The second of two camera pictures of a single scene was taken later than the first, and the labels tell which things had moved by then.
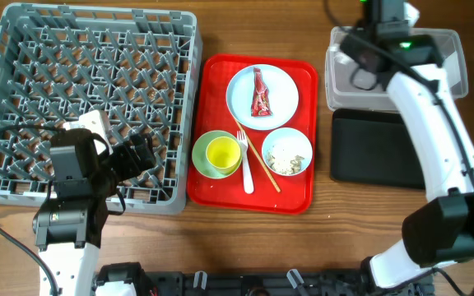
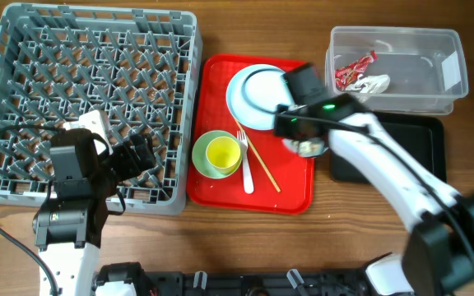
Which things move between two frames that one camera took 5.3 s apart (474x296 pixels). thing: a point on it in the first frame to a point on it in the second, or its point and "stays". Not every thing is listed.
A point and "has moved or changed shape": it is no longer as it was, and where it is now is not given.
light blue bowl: [287, 151] has moved or changed shape
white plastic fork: [242, 141] stays
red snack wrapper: [261, 104] to [348, 74]
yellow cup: [224, 154] stays
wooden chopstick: [257, 154] stays
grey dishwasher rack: [44, 64] stays
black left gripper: [132, 167] stays
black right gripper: [348, 43] to [281, 127]
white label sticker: [453, 69] stays
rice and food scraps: [295, 168] to [309, 146]
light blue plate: [283, 95] stays
